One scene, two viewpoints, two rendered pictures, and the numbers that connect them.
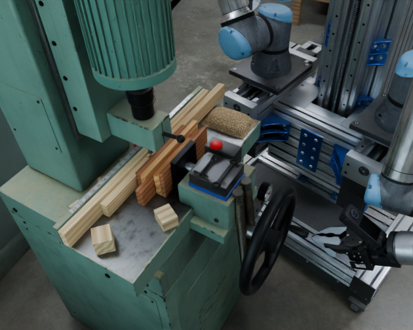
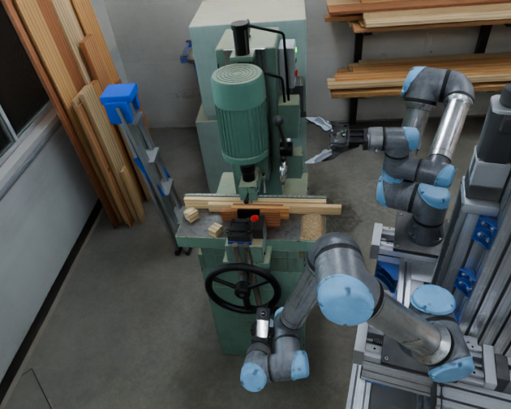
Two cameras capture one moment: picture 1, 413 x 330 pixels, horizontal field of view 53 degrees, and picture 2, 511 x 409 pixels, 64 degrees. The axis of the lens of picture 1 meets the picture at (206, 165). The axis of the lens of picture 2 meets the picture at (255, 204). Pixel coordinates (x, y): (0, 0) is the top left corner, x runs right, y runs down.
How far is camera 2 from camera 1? 1.18 m
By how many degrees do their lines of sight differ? 49
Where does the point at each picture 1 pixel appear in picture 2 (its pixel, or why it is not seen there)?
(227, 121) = (305, 223)
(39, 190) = (229, 185)
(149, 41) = (230, 141)
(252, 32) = (392, 191)
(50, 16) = not seen: hidden behind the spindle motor
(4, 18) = not seen: hidden behind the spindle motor
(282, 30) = (424, 208)
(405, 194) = (279, 328)
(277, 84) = (403, 244)
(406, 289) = not seen: outside the picture
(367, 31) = (453, 253)
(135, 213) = (216, 219)
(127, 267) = (182, 230)
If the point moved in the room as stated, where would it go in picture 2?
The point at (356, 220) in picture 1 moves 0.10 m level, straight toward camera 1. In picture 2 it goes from (259, 316) to (229, 316)
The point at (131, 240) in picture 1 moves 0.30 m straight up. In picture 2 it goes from (199, 225) to (184, 165)
